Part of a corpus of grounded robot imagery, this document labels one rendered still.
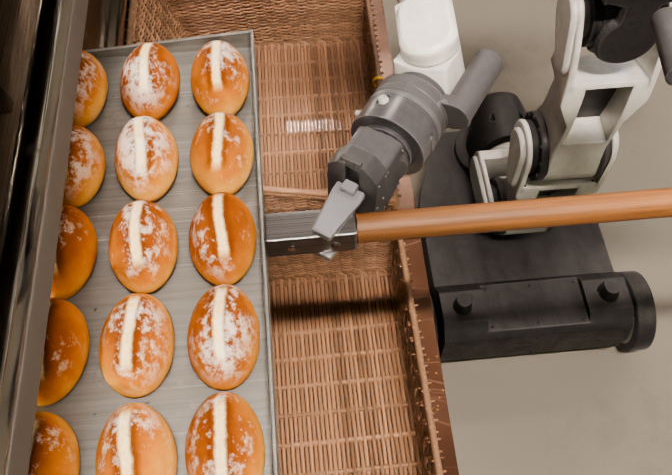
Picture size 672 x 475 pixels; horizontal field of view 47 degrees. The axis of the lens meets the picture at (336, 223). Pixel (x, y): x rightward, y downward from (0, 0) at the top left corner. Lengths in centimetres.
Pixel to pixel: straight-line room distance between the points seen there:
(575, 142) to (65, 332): 106
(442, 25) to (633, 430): 141
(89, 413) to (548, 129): 108
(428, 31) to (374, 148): 16
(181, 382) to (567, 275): 141
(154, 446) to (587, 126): 110
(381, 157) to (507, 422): 131
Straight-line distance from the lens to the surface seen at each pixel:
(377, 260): 142
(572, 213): 80
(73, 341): 72
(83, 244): 77
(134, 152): 80
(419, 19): 88
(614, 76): 142
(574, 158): 156
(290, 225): 75
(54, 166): 60
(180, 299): 76
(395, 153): 77
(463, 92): 84
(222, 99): 85
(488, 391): 201
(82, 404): 74
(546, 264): 200
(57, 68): 64
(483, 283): 193
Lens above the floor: 186
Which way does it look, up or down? 58 degrees down
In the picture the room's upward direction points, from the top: straight up
